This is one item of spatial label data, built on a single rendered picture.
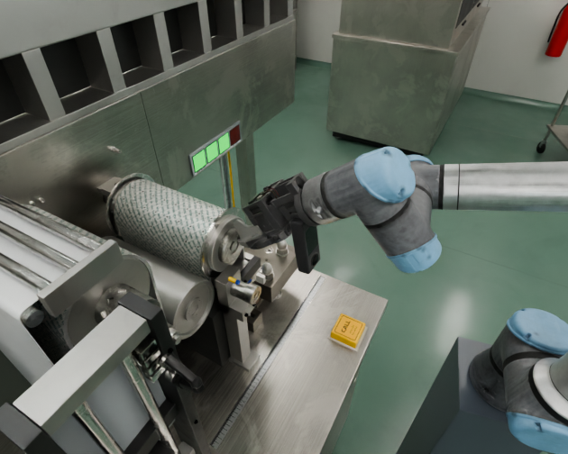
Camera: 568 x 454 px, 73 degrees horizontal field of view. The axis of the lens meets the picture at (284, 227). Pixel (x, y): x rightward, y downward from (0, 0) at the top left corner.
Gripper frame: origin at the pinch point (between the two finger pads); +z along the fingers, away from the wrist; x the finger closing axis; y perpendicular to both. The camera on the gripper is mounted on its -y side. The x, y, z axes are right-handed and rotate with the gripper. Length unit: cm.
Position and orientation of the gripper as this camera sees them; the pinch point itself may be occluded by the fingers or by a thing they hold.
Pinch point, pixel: (247, 240)
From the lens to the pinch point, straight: 75.5
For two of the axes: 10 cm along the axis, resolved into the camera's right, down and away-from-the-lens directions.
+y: -5.6, -7.9, -2.7
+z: -6.7, 2.4, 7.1
